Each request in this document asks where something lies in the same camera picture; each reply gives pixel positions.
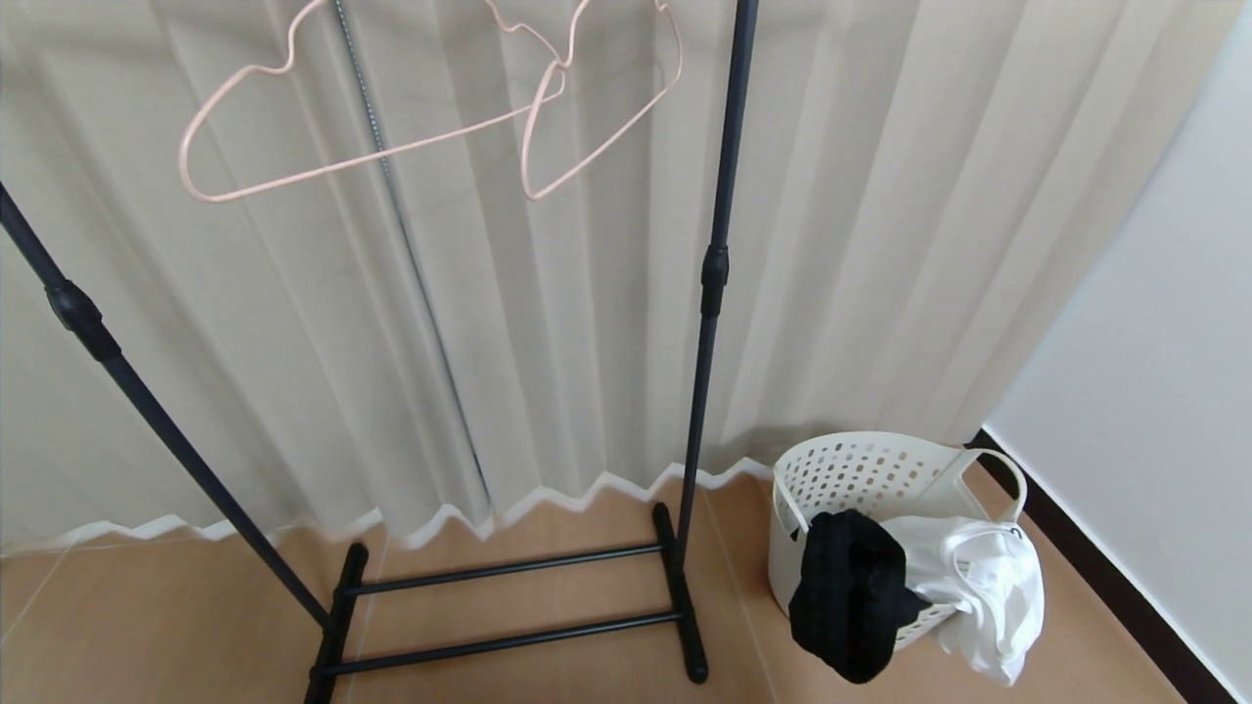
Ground black shorts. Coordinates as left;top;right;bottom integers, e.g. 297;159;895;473
788;508;930;685

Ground pink clothes hanger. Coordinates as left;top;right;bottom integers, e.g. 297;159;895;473
484;0;684;201
179;0;568;203

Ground beige curtain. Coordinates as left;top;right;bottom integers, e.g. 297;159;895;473
0;0;1243;553

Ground white garment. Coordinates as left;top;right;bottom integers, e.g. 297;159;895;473
880;515;1046;687

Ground black clothes rack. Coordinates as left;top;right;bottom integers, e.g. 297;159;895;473
0;0;762;704

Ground white laundry basket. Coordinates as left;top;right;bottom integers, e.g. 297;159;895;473
768;431;1028;651

